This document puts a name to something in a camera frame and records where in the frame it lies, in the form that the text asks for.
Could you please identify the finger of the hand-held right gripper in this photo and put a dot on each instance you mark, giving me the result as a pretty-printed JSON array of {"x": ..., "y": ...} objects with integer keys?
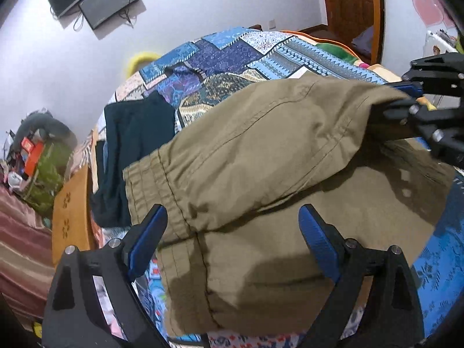
[
  {"x": 398, "y": 116},
  {"x": 409, "y": 87}
]

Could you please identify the pink wall decal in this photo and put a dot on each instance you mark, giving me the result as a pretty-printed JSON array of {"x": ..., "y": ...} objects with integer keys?
[{"x": 427, "y": 7}]

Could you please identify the striped pink curtain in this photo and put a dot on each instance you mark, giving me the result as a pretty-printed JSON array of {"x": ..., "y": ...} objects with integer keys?
[{"x": 21, "y": 253}]

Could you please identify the yellow foam tube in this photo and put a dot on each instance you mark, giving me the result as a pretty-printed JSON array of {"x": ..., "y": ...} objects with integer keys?
[{"x": 139, "y": 60}]

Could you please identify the purple cloth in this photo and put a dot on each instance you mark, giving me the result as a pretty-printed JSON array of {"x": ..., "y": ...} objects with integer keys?
[{"x": 362, "y": 40}]

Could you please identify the patchwork printed blanket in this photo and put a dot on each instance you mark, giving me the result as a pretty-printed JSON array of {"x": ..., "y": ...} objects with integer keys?
[{"x": 224, "y": 54}]

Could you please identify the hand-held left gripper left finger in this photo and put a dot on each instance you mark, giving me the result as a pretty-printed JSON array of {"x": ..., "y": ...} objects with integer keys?
[{"x": 148, "y": 239}]

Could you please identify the wooden door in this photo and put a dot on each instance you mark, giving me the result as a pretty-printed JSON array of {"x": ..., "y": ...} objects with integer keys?
[{"x": 348, "y": 0}]

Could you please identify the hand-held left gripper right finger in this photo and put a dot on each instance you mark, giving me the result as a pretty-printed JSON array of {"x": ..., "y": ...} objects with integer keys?
[{"x": 319, "y": 239}]

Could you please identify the green patterned bag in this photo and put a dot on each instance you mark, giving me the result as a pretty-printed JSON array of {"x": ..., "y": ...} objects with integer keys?
[{"x": 47, "y": 174}]

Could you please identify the small red box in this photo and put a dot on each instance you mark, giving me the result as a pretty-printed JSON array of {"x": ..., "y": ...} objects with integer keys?
[{"x": 27, "y": 143}]

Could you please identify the dark pants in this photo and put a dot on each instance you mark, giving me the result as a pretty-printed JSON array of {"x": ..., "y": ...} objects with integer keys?
[{"x": 134, "y": 134}]

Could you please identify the small black wall monitor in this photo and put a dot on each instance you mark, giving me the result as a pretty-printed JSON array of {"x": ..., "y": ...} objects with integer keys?
[{"x": 108, "y": 5}]

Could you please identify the green cloth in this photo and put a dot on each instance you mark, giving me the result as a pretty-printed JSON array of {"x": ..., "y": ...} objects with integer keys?
[{"x": 333, "y": 51}]

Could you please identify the grey plush pillow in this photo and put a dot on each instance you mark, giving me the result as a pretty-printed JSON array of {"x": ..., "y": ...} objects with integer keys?
[{"x": 54, "y": 125}]

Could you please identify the white plastic rack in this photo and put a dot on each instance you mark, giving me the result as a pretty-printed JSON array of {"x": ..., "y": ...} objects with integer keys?
[{"x": 435, "y": 43}]

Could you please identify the white wall socket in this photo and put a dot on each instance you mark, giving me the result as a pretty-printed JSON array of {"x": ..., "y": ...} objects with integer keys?
[{"x": 272, "y": 24}]

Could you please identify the khaki pants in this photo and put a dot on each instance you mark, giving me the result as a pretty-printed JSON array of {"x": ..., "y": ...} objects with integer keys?
[{"x": 253, "y": 152}]

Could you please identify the orange box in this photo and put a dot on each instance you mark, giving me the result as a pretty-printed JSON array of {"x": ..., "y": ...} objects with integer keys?
[{"x": 32, "y": 159}]

